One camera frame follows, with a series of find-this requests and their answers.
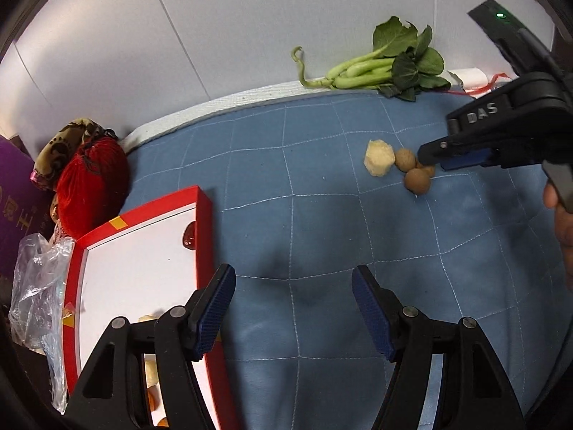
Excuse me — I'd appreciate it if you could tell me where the blue quilted mat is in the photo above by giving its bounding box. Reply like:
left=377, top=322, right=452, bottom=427
left=121, top=90, right=573, bottom=430

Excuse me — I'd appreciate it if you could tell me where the green leafy vegetable bunch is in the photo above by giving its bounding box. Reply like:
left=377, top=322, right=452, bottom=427
left=292, top=16, right=452, bottom=102

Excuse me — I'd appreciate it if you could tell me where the person's right hand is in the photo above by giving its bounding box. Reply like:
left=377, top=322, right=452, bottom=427
left=543, top=181, right=573, bottom=274

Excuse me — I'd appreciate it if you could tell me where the white paper with red ribbon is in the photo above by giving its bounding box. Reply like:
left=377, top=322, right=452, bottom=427
left=448, top=74, right=513, bottom=97

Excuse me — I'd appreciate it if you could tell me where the white mattress edge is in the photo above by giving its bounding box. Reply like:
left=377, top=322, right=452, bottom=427
left=123, top=78, right=341, bottom=144

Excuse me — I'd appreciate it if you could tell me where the purple box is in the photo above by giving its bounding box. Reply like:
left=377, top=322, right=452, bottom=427
left=0, top=137, right=54, bottom=278

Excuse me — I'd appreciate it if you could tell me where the brown patterned cloth pouch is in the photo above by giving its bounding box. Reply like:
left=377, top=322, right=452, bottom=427
left=30, top=119, right=118, bottom=189

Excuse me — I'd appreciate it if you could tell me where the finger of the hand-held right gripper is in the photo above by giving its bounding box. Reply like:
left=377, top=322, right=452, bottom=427
left=416, top=140, right=500, bottom=171
left=446, top=85, right=520, bottom=137

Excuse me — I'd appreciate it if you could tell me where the clear plastic bag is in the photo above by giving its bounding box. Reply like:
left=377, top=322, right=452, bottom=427
left=9, top=232, right=77, bottom=413

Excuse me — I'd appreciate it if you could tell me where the red drawstring pouch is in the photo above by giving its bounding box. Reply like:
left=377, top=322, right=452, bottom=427
left=56, top=139, right=130, bottom=238

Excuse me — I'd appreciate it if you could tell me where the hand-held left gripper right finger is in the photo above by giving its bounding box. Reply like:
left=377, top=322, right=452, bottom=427
left=351, top=264, right=526, bottom=430

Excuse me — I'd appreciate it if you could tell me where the red and white box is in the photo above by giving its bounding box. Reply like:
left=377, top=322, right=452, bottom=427
left=63, top=185, right=240, bottom=430

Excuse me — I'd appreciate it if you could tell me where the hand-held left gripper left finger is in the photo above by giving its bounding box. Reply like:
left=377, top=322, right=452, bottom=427
left=67, top=263, right=237, bottom=430

